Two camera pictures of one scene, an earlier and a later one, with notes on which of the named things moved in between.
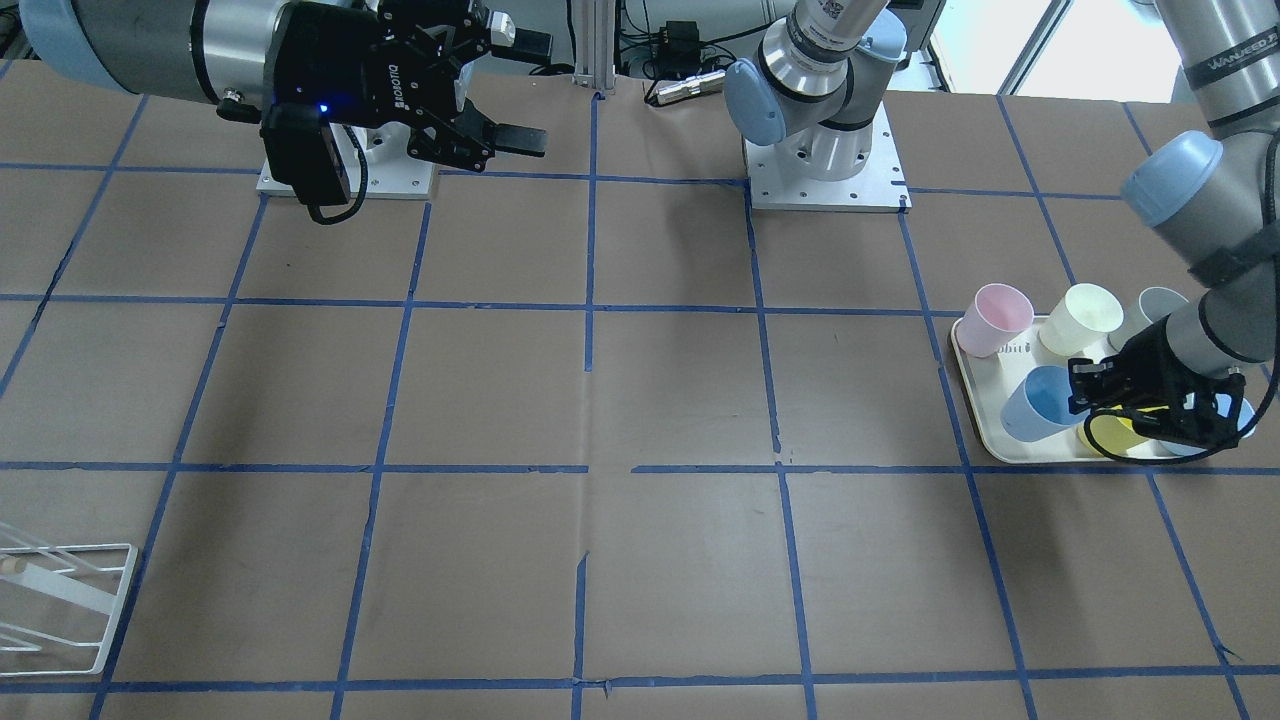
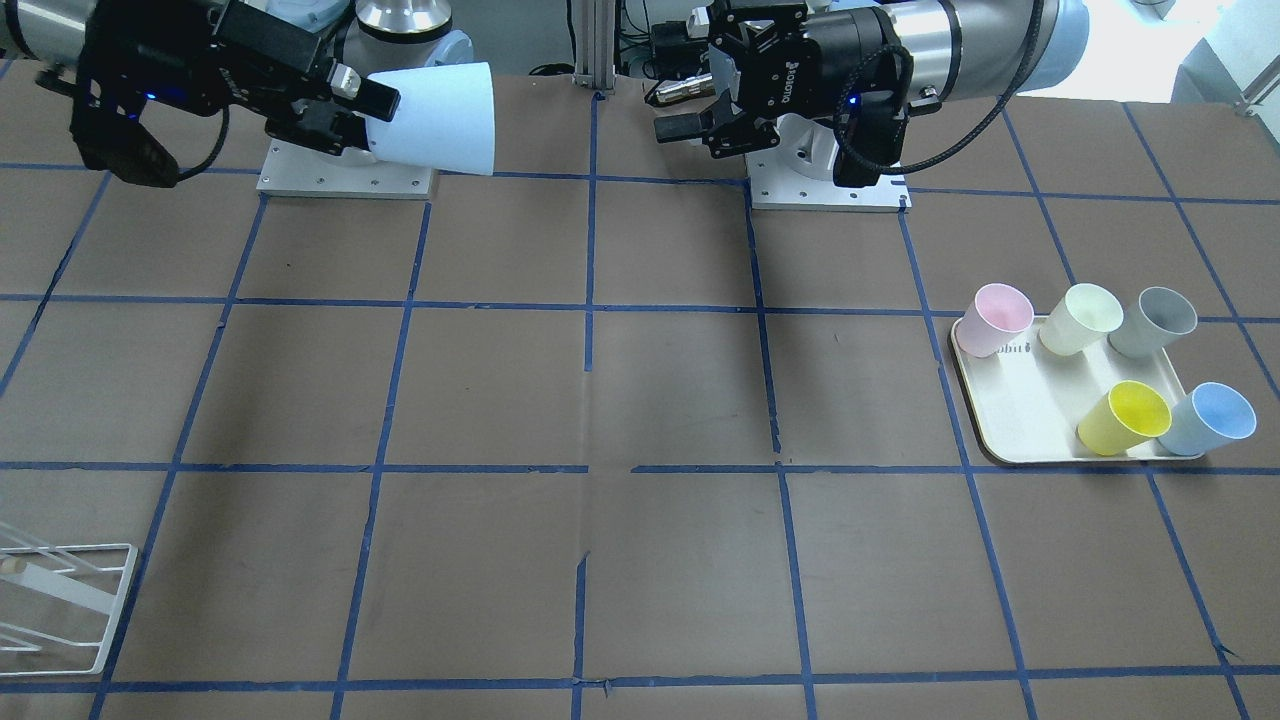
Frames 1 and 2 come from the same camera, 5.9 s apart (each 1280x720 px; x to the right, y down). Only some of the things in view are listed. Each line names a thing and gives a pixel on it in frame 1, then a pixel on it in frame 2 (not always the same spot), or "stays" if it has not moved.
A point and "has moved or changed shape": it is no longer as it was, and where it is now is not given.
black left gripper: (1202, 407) to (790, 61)
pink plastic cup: (995, 312) stays
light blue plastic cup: (1041, 405) has moved or changed shape
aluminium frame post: (594, 44) stays
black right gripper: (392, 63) to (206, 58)
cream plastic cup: (1080, 318) stays
